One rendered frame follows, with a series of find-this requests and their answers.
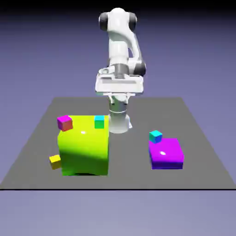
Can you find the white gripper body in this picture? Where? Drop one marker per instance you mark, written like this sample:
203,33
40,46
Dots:
119,85

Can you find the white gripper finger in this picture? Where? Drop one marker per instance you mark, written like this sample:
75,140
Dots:
112,99
127,99

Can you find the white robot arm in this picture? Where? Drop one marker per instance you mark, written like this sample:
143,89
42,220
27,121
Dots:
118,49

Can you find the small cyan-green cube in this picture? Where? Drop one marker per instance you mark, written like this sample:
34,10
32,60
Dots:
99,122

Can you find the small teal-blue cube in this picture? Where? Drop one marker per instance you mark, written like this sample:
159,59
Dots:
155,136

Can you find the small magenta cube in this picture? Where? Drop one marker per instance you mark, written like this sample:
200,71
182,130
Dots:
64,123

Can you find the small yellow cube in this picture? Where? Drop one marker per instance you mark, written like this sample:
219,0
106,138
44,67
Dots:
55,161

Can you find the large yellow-green box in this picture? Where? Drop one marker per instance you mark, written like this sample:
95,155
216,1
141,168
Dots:
83,147

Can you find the large purple box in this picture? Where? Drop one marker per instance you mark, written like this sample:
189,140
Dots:
166,154

